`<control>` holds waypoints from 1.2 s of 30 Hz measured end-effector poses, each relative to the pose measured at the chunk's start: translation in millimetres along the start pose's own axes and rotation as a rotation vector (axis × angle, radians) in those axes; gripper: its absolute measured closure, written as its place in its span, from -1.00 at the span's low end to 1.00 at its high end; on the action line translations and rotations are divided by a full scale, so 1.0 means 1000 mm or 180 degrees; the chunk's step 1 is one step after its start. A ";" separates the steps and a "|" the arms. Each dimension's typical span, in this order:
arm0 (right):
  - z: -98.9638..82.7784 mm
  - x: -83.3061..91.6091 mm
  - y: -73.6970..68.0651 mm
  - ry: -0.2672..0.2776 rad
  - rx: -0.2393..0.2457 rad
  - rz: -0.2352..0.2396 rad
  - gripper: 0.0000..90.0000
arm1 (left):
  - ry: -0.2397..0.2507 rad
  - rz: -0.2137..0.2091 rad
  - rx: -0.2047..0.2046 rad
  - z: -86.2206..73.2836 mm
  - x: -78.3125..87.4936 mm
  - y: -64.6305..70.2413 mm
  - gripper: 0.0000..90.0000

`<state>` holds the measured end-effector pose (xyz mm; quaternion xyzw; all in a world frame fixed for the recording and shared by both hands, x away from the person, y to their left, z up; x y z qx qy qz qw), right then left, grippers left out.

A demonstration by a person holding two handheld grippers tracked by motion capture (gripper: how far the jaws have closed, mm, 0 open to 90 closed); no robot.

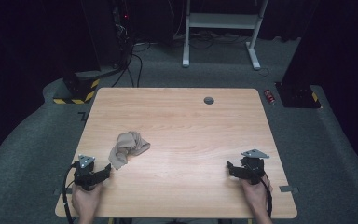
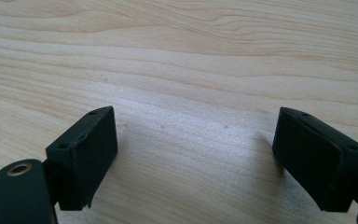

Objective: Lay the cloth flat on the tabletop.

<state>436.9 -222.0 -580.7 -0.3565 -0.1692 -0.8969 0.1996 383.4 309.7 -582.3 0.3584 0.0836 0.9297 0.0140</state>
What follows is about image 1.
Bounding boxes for black floor cables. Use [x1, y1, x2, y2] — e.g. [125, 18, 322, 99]
[111, 41, 152, 89]

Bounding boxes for red can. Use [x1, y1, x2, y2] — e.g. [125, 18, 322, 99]
[263, 89, 277, 106]

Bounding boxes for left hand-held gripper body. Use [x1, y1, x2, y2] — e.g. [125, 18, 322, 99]
[73, 154, 97, 191]

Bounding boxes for grey tape strip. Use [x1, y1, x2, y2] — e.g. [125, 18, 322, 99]
[53, 187, 75, 197]
[278, 185, 300, 194]

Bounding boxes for black yellow striped base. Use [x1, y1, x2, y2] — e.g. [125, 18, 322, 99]
[52, 72, 102, 105]

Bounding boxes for person's right hand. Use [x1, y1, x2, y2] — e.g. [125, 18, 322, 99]
[240, 175, 274, 217]

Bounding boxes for beige cloth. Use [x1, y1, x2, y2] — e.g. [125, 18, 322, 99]
[108, 130, 152, 171]

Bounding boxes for black floor tape mark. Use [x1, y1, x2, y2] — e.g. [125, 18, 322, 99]
[76, 111, 90, 123]

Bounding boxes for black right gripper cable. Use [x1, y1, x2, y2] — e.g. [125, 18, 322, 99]
[258, 174, 274, 218]

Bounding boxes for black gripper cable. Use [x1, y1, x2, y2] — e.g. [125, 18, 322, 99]
[62, 161, 79, 224]
[258, 174, 274, 218]

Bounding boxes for black base with yellow corner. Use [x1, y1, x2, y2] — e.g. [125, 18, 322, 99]
[274, 81, 323, 109]

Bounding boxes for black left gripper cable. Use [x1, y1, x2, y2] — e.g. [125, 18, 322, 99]
[62, 161, 79, 224]

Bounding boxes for white metal stand frame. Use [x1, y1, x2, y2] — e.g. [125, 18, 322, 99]
[181, 0, 270, 71]

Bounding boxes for person's left hand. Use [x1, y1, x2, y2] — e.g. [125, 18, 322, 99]
[71, 181, 104, 218]

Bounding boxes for dark equipment cabinet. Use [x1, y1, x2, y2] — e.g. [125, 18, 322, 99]
[79, 0, 133, 73]

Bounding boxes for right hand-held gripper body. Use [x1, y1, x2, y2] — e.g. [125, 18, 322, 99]
[240, 148, 270, 185]

